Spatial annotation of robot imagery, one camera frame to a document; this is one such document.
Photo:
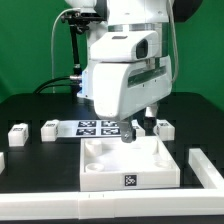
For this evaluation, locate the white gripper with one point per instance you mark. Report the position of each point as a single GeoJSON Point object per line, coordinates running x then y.
{"type": "Point", "coordinates": [122, 89]}

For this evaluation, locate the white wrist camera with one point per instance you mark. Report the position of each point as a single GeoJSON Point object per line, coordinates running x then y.
{"type": "Point", "coordinates": [125, 46]}

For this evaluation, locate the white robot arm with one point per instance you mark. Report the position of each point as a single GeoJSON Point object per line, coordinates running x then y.
{"type": "Point", "coordinates": [134, 15]}

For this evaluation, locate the white square tabletop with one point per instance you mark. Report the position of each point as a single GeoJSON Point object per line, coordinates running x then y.
{"type": "Point", "coordinates": [108, 164]}

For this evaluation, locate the black camera stand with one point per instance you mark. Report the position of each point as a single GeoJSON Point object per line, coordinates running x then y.
{"type": "Point", "coordinates": [75, 43]}

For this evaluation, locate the fiducial marker sheet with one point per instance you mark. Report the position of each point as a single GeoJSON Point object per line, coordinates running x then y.
{"type": "Point", "coordinates": [88, 128]}

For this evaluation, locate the white fence rail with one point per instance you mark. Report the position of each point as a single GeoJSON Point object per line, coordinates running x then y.
{"type": "Point", "coordinates": [208, 200]}

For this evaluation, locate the white part at left edge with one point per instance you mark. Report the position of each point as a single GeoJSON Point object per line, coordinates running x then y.
{"type": "Point", "coordinates": [2, 162]}

